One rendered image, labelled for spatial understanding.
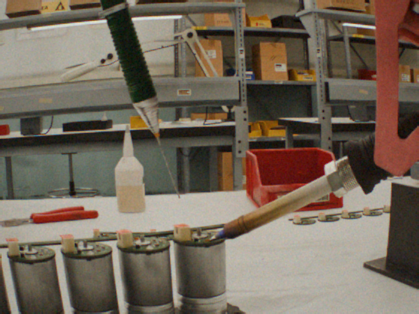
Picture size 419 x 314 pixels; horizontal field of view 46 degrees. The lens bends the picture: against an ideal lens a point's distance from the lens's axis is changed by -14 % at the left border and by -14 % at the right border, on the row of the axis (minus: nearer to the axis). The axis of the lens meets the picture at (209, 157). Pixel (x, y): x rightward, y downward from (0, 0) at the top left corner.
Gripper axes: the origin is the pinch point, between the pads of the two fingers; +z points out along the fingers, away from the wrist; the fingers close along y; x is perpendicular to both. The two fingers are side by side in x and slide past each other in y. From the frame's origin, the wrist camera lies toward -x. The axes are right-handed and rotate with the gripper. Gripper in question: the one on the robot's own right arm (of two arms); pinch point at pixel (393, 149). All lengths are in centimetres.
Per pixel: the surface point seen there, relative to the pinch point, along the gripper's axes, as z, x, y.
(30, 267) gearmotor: 10.4, -11.1, 6.3
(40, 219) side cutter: 24.6, -28.4, -23.2
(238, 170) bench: 61, -55, -236
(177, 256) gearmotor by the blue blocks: 8.8, -6.8, 0.3
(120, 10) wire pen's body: -0.8, -12.4, 3.8
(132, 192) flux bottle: 19.8, -22.8, -33.0
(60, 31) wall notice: 53, -273, -363
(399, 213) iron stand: 4.9, 3.3, -14.3
